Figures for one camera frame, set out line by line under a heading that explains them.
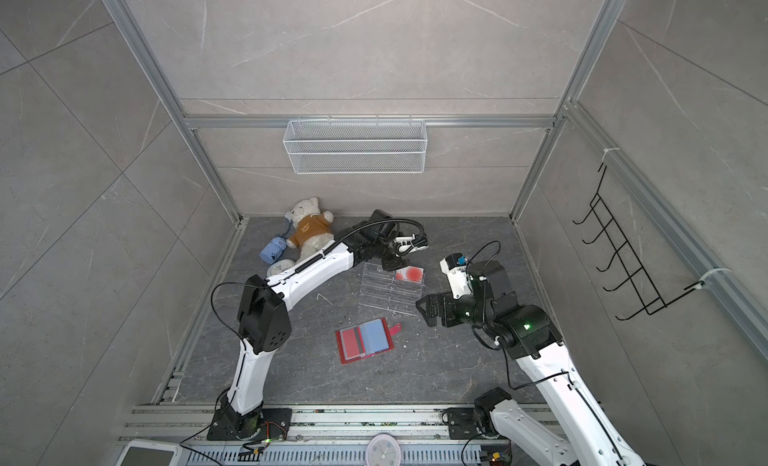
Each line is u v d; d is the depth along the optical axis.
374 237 0.69
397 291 0.97
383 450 0.69
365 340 0.87
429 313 0.59
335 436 0.73
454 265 0.60
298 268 0.56
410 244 0.74
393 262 0.78
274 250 1.04
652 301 0.58
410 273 0.92
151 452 0.66
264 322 0.52
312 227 1.06
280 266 1.01
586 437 0.38
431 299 0.58
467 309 0.56
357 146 1.02
